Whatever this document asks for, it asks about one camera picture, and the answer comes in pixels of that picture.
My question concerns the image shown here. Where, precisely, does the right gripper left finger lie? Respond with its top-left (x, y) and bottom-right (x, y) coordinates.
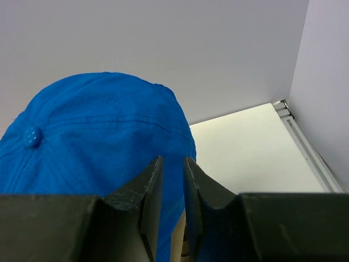
top-left (1, 156), bottom-right (163, 261)

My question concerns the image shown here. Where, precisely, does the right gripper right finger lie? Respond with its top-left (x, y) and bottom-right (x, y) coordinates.
top-left (183, 157), bottom-right (348, 261)

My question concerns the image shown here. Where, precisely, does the blue hat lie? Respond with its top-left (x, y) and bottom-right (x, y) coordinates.
top-left (1, 72), bottom-right (196, 261)

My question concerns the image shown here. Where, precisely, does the beige baseball cap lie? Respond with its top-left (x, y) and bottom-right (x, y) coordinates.
top-left (170, 211), bottom-right (190, 262)

